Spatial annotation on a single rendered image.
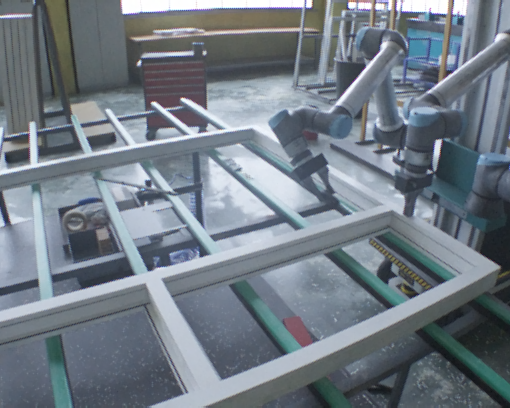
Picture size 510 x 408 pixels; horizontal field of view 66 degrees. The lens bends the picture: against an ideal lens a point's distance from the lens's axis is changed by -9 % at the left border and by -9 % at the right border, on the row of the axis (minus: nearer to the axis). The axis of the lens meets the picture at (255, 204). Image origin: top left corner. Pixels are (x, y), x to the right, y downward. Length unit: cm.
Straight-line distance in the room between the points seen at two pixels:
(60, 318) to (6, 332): 14
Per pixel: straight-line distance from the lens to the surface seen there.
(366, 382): 104
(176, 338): 97
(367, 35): 201
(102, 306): 115
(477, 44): 230
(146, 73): 488
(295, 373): 91
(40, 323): 115
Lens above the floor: 161
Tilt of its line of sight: 27 degrees down
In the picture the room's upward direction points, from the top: straight up
